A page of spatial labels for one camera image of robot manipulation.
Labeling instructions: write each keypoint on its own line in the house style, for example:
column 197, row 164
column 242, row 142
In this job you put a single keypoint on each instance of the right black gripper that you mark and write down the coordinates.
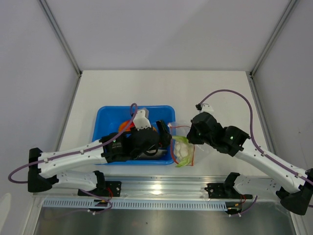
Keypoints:
column 191, row 137

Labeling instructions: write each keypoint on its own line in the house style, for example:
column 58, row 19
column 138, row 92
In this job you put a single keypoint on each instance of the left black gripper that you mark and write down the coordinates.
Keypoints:
column 165, row 136

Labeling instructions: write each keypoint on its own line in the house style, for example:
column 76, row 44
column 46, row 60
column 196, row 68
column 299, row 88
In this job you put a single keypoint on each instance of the clear zip top bag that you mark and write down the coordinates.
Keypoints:
column 182, row 129

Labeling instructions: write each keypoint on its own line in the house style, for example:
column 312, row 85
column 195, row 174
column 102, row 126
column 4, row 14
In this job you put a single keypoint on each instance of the white cauliflower with leaves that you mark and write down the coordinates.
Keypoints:
column 182, row 151

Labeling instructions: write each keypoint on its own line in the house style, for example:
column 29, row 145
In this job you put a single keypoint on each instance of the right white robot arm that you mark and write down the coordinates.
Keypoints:
column 291, row 185

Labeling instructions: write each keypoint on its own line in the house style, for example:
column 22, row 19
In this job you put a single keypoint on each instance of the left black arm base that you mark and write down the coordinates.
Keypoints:
column 113, row 188

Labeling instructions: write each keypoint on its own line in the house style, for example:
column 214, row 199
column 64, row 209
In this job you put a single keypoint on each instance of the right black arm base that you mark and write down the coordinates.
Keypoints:
column 222, row 191

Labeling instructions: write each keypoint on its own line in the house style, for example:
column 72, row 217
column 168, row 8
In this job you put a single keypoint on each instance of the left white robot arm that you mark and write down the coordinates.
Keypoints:
column 56, row 170

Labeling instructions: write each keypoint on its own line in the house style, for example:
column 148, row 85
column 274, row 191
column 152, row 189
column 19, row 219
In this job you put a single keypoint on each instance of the grey toy fish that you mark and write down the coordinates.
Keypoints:
column 152, row 155

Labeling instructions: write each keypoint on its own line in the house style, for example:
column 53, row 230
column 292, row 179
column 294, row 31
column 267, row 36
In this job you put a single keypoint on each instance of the red orange mango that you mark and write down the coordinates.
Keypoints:
column 126, row 126

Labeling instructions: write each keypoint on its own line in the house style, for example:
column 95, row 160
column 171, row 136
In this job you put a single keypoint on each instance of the blue plastic bin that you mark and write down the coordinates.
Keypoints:
column 109, row 118

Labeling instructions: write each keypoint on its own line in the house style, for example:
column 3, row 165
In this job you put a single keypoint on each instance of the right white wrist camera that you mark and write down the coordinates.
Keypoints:
column 204, row 108

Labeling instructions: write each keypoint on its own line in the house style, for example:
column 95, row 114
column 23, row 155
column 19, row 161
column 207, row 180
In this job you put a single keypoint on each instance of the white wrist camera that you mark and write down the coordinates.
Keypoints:
column 204, row 108
column 141, row 120

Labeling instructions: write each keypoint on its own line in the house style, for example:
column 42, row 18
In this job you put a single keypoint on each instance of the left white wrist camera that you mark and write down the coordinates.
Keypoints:
column 141, row 120

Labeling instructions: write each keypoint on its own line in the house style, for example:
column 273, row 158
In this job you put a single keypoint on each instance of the aluminium mounting rail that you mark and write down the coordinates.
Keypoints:
column 156, row 187

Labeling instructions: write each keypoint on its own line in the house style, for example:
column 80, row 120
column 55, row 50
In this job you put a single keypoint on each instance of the white slotted cable duct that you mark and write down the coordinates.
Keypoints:
column 201, row 205

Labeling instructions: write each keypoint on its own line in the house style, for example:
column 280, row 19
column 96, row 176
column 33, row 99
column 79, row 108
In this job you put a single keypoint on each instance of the left aluminium frame post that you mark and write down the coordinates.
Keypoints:
column 59, row 35

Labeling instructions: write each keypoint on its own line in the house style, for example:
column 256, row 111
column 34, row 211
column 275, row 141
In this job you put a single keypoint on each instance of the aluminium frame post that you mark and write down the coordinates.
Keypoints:
column 282, row 22
column 59, row 35

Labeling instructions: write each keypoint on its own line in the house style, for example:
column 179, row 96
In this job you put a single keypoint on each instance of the right aluminium frame post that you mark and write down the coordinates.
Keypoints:
column 282, row 22

